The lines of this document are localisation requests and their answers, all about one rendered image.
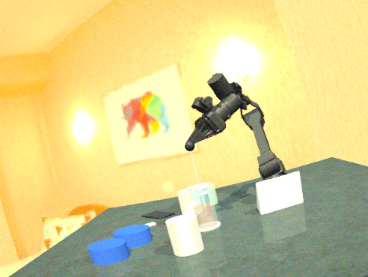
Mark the glass french press with black knob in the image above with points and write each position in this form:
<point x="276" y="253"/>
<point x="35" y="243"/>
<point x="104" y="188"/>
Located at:
<point x="202" y="200"/>

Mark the dark grey flat rectangular pad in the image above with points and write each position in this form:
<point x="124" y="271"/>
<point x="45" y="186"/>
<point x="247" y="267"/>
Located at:
<point x="157" y="215"/>

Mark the pale green cylinder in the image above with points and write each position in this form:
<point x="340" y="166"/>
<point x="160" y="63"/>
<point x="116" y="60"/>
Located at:
<point x="214" y="193"/>

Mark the blue cylinder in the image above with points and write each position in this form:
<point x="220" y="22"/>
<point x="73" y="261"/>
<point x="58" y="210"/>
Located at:
<point x="109" y="251"/>
<point x="135" y="235"/>

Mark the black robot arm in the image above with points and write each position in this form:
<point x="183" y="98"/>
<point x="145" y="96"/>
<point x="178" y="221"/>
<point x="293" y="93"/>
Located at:
<point x="231" y="94"/>

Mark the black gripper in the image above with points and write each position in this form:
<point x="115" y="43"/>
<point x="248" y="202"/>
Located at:
<point x="211" y="125"/>

